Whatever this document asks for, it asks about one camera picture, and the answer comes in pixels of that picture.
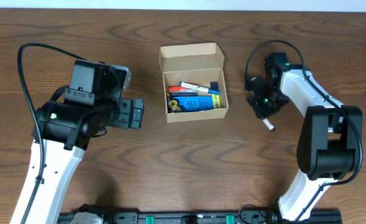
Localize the black whiteboard marker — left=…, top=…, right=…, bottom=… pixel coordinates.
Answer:
left=262, top=118, right=275, bottom=131

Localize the correction tape dispenser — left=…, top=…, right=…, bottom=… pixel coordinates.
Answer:
left=168, top=100, right=181, bottom=113

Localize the yellow highlighter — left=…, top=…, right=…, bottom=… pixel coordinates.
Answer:
left=210, top=82, right=221, bottom=109

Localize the blue whiteboard marker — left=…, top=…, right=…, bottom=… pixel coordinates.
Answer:
left=179, top=82, right=220, bottom=95

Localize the cardboard box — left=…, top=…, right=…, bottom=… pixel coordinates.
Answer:
left=159, top=43, right=229, bottom=123

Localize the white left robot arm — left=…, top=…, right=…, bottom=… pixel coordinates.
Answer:
left=11, top=60, right=144, bottom=223

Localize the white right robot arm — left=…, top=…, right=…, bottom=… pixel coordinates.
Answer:
left=244, top=52, right=364, bottom=222

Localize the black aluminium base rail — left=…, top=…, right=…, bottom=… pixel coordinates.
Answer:
left=58, top=208, right=343, bottom=224

